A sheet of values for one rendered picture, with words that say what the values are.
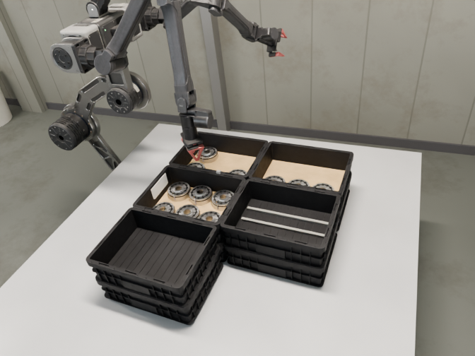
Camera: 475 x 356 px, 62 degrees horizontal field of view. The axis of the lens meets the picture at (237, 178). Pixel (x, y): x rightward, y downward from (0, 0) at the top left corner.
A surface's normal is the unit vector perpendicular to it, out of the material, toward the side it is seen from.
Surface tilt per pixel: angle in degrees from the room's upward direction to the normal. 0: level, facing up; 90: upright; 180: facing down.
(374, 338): 0
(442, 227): 0
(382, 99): 90
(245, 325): 0
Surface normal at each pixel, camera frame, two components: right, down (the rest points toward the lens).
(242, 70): -0.35, 0.61
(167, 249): -0.10, -0.78
